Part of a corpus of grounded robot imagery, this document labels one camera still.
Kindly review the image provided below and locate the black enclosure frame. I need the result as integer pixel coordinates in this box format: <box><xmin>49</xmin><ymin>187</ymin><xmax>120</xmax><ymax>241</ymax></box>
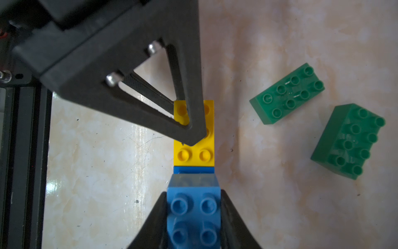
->
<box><xmin>1</xmin><ymin>27</ymin><xmax>52</xmax><ymax>249</ymax></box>

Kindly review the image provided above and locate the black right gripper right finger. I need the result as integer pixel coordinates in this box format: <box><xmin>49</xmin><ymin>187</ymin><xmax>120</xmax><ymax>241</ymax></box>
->
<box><xmin>220</xmin><ymin>189</ymin><xmax>261</xmax><ymax>249</ymax></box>

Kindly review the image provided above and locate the yellow lego brick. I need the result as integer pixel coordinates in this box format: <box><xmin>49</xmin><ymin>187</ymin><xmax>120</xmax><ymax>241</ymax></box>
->
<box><xmin>174</xmin><ymin>100</ymin><xmax>215</xmax><ymax>167</ymax></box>

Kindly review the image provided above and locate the light blue brick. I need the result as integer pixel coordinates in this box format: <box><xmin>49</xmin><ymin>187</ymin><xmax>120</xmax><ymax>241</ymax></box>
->
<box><xmin>166</xmin><ymin>174</ymin><xmax>221</xmax><ymax>249</ymax></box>

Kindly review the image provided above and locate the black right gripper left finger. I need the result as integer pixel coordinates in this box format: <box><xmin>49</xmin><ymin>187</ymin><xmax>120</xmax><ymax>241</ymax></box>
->
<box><xmin>127</xmin><ymin>192</ymin><xmax>168</xmax><ymax>249</ymax></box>

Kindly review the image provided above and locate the dark green brick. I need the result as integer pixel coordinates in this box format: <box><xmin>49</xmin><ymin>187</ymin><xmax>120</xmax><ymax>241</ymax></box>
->
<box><xmin>311</xmin><ymin>103</ymin><xmax>386</xmax><ymax>180</ymax></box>
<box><xmin>249</xmin><ymin>63</ymin><xmax>325</xmax><ymax>125</ymax></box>

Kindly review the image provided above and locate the blue 2x3 brick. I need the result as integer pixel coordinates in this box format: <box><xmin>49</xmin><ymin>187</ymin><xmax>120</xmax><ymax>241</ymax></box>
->
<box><xmin>173</xmin><ymin>166</ymin><xmax>215</xmax><ymax>174</ymax></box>

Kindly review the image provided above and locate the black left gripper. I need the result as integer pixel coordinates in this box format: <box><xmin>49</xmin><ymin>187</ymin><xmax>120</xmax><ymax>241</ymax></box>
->
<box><xmin>1</xmin><ymin>1</ymin><xmax>199</xmax><ymax>99</ymax></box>

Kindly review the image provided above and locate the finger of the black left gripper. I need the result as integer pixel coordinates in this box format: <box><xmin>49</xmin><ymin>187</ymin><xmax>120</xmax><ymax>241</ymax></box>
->
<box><xmin>103</xmin><ymin>38</ymin><xmax>206</xmax><ymax>145</ymax></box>

